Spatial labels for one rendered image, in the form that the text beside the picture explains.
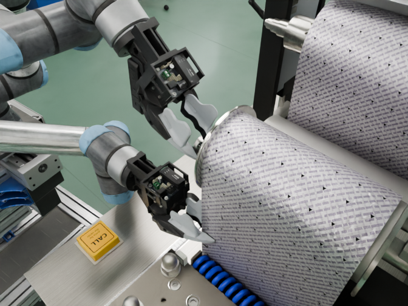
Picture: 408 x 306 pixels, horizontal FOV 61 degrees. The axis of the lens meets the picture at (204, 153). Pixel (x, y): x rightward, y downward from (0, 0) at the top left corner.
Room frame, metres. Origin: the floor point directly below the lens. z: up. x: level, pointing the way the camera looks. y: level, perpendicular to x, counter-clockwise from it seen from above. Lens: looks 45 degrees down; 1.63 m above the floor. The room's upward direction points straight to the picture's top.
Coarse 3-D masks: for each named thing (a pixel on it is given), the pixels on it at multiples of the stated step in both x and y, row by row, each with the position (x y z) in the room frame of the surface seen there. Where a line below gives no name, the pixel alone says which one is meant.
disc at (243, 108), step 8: (232, 112) 0.39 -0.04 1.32; (240, 112) 0.41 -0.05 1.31; (248, 112) 0.42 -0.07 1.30; (224, 120) 0.38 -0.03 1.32; (216, 128) 0.37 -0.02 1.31; (208, 136) 0.36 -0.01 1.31; (208, 144) 0.36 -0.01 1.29; (200, 152) 0.35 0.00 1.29; (200, 160) 0.34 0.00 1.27; (200, 168) 0.34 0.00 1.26; (200, 176) 0.34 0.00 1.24; (200, 184) 0.34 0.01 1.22
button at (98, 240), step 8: (96, 224) 0.47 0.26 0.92; (104, 224) 0.47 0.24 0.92; (88, 232) 0.45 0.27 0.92; (96, 232) 0.45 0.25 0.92; (104, 232) 0.45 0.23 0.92; (112, 232) 0.45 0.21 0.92; (80, 240) 0.43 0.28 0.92; (88, 240) 0.43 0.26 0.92; (96, 240) 0.43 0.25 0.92; (104, 240) 0.43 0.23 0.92; (112, 240) 0.43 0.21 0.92; (88, 248) 0.41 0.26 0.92; (96, 248) 0.41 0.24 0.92; (104, 248) 0.41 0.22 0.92; (96, 256) 0.39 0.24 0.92
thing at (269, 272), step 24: (216, 216) 0.32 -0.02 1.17; (216, 240) 0.32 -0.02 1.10; (240, 240) 0.29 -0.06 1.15; (264, 240) 0.26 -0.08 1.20; (240, 264) 0.28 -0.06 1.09; (264, 264) 0.26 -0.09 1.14; (288, 264) 0.23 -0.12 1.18; (264, 288) 0.25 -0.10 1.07; (288, 288) 0.23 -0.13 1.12; (312, 288) 0.21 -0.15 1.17
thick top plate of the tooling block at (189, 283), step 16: (160, 272) 0.30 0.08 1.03; (192, 272) 0.30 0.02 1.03; (128, 288) 0.27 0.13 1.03; (144, 288) 0.27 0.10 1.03; (160, 288) 0.27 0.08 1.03; (176, 288) 0.27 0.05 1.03; (192, 288) 0.27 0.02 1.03; (208, 288) 0.27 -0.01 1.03; (112, 304) 0.24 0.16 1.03; (144, 304) 0.24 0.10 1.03; (160, 304) 0.24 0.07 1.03; (176, 304) 0.24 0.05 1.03; (192, 304) 0.24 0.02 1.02; (208, 304) 0.24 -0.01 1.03; (224, 304) 0.24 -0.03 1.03
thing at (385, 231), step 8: (400, 200) 0.25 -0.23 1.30; (400, 208) 0.24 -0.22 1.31; (392, 216) 0.23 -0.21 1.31; (400, 216) 0.23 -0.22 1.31; (392, 224) 0.22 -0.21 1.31; (384, 232) 0.21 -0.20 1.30; (376, 240) 0.20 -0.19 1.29; (384, 240) 0.20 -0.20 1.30; (376, 248) 0.20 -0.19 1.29; (368, 256) 0.19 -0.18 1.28; (360, 264) 0.19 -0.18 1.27; (368, 264) 0.19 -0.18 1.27; (360, 272) 0.19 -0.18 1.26
